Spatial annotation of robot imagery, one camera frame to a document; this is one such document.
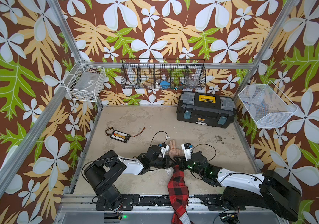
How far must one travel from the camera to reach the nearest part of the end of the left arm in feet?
2.29

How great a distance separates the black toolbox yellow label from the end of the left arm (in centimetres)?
39

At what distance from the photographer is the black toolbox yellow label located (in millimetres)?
958
